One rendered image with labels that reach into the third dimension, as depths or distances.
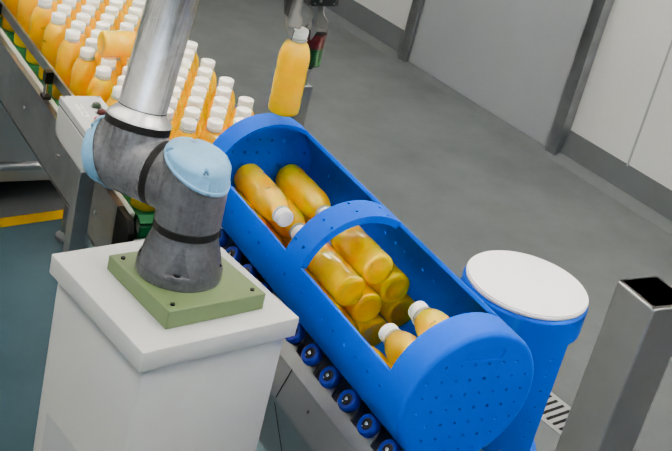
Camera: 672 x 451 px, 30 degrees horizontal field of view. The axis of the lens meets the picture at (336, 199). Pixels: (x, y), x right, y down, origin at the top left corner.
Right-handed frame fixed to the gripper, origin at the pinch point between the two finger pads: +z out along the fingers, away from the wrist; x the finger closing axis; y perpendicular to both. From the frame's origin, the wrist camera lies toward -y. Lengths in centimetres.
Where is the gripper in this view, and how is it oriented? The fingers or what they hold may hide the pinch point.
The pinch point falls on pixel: (299, 32)
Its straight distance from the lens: 266.9
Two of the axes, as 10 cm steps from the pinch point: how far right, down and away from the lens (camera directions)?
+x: 8.6, -0.6, 5.1
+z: -2.0, 8.7, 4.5
